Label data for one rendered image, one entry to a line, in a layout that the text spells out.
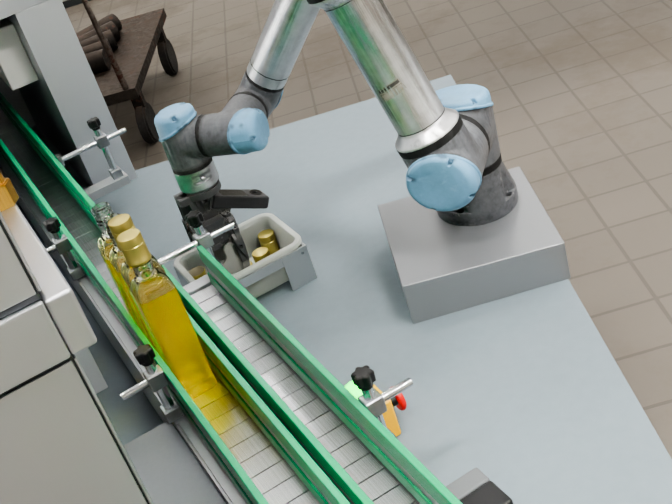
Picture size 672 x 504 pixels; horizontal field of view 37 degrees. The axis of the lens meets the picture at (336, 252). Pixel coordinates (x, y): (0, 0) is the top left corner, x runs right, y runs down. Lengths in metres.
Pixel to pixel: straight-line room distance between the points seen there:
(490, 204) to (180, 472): 0.74
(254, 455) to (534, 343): 0.51
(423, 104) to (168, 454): 0.66
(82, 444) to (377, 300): 0.99
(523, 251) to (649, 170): 1.83
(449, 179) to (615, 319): 1.35
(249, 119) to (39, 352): 0.92
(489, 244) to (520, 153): 2.02
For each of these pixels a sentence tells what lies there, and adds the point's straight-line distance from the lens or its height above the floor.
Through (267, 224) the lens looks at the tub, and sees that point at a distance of 2.05.
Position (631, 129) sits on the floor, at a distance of 3.80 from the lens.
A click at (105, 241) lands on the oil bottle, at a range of 1.62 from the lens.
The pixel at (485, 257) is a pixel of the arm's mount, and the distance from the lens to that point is 1.74.
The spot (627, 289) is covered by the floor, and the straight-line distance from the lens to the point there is 3.00.
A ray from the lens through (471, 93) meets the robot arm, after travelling 1.77.
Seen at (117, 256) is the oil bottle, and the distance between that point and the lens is 1.56.
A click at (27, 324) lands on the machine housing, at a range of 0.87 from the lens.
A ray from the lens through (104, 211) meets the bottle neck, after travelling 1.60.
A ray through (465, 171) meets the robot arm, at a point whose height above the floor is 1.02.
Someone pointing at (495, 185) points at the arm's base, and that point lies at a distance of 1.82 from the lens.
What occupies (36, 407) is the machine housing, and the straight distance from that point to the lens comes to 0.92.
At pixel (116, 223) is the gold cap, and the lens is 1.49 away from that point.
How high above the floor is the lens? 1.79
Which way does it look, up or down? 31 degrees down
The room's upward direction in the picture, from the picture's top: 18 degrees counter-clockwise
